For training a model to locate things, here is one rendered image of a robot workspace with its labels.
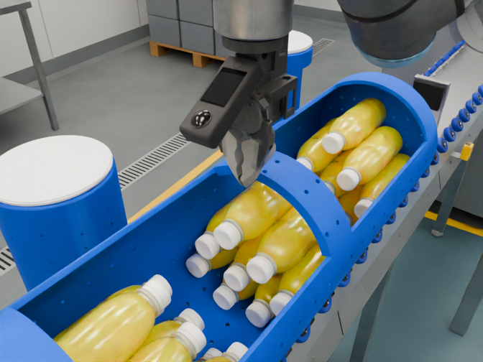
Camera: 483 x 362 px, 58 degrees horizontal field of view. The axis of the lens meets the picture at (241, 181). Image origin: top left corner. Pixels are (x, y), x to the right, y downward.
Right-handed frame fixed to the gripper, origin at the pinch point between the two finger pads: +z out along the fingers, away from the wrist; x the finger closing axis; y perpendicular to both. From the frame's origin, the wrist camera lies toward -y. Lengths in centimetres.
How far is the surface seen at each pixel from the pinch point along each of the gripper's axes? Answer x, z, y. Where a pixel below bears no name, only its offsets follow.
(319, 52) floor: 181, 124, 367
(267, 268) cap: -6.6, 11.2, -2.3
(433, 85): -1, 16, 89
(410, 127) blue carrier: -8, 10, 49
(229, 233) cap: -0.3, 7.3, -3.2
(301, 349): -11.6, 31.3, 1.8
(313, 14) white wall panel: 244, 117, 463
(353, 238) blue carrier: -13.8, 10.5, 10.3
